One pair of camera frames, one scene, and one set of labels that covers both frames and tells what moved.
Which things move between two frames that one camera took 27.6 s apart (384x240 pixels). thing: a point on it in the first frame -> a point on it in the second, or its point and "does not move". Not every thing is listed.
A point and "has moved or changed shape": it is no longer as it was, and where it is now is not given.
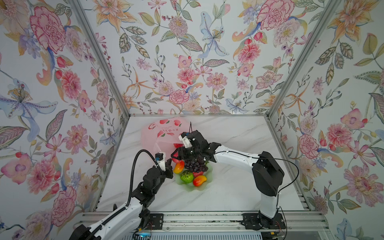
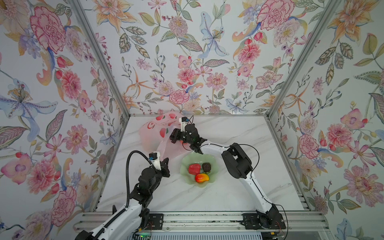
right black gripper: [182, 153] -> [177, 132]
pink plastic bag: [161, 134] has moved or changed shape
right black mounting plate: [252, 221] does not move
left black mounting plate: [156, 221] does not move
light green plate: [190, 186] -> [198, 158]
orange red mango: [198, 180] does not move
